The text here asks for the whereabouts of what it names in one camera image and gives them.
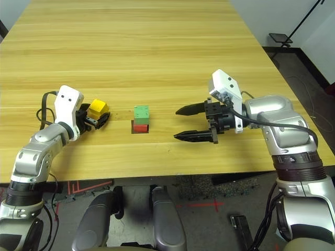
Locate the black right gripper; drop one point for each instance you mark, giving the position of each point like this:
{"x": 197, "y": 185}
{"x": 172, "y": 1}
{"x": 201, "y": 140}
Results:
{"x": 222, "y": 117}

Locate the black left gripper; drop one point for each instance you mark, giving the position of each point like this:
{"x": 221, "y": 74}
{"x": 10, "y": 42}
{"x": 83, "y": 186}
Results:
{"x": 83, "y": 121}

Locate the yellow wooden block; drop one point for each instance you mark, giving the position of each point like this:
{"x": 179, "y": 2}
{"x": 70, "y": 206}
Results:
{"x": 98, "y": 105}

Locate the green wooden block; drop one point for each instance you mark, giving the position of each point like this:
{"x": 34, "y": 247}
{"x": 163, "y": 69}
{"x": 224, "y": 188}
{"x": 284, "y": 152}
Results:
{"x": 141, "y": 113}

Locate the red wooden block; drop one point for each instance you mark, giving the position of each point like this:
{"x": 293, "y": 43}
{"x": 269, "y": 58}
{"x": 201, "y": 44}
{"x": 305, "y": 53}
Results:
{"x": 140, "y": 128}

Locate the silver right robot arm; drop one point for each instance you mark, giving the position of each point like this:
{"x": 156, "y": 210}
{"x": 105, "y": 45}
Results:
{"x": 282, "y": 130}

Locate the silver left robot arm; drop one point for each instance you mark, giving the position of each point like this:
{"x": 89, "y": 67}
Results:
{"x": 34, "y": 154}

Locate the speckled foam floor mat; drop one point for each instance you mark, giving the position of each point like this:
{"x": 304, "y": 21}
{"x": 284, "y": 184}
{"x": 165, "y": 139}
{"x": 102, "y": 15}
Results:
{"x": 209, "y": 188}

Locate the red tape outline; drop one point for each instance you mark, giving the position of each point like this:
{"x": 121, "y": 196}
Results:
{"x": 86, "y": 187}

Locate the red tape cross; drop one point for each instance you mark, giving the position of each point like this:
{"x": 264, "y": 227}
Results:
{"x": 206, "y": 204}

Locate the grey robot right leg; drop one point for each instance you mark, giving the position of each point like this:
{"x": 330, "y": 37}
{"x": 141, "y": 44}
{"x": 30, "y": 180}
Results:
{"x": 167, "y": 225}

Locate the grey robot leg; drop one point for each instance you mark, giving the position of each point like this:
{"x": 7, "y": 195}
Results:
{"x": 94, "y": 222}
{"x": 167, "y": 225}

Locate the grey robot left leg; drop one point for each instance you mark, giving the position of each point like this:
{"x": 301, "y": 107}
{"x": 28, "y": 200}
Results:
{"x": 94, "y": 222}

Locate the black box on floor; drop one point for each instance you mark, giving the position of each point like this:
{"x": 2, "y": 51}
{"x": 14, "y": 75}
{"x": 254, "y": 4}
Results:
{"x": 240, "y": 230}

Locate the black stand tray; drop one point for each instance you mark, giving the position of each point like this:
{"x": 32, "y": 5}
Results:
{"x": 278, "y": 37}

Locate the beige robot torso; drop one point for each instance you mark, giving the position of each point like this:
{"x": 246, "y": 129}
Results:
{"x": 131, "y": 249}

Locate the black stand pole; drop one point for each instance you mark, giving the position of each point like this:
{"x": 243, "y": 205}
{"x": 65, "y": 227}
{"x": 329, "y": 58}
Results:
{"x": 305, "y": 21}

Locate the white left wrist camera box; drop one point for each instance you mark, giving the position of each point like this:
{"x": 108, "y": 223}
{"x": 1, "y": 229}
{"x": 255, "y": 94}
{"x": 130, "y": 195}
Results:
{"x": 66, "y": 102}

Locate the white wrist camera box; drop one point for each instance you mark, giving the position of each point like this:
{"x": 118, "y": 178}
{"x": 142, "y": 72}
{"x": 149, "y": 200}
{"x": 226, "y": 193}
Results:
{"x": 66, "y": 102}
{"x": 225, "y": 85}

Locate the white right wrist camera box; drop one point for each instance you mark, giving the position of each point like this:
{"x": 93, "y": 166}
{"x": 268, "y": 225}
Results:
{"x": 225, "y": 85}

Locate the black metal table frame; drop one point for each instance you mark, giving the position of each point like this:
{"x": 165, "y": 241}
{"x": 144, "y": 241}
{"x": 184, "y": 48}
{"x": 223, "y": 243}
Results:
{"x": 2, "y": 28}

